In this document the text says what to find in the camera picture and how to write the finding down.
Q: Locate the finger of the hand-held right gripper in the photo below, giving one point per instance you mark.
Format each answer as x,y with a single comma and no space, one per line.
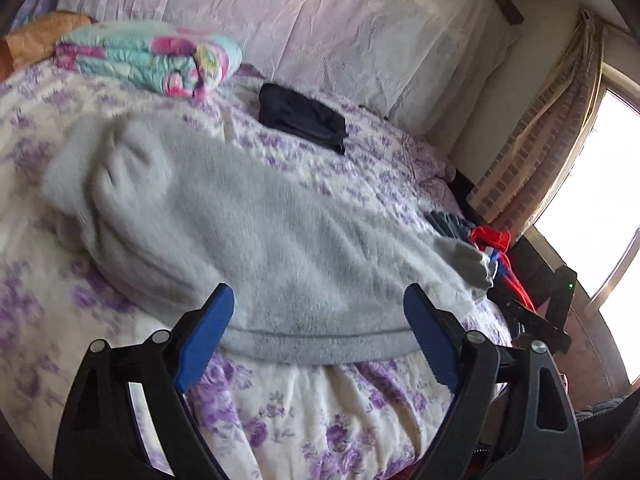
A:
530,322

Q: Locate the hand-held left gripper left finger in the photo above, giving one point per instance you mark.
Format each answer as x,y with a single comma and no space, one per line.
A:
205,335

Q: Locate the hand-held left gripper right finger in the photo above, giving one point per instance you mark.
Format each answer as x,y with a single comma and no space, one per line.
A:
432,340

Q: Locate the grey fleece sweatshirt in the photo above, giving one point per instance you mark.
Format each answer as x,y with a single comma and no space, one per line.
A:
250,240

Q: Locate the red and blue garment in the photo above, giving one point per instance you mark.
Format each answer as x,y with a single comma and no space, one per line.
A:
492,240

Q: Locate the dark quilted cloth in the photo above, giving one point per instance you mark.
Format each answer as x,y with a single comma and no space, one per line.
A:
607,415

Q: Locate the window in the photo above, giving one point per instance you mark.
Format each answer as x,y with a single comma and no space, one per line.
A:
600,185

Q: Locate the purple floral quilt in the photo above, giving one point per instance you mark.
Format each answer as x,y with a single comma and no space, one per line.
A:
310,410

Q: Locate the brick pattern curtain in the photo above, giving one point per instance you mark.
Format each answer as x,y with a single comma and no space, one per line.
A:
555,125

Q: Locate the folded black garment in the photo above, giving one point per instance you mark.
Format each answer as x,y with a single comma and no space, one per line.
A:
300,112

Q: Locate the folded turquoise floral blanket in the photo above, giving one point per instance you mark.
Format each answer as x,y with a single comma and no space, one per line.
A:
150,57

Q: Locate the white lace pillow cover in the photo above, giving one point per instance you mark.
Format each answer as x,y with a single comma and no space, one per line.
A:
300,20

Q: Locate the orange brown pillow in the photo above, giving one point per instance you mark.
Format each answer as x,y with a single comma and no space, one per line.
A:
35,42

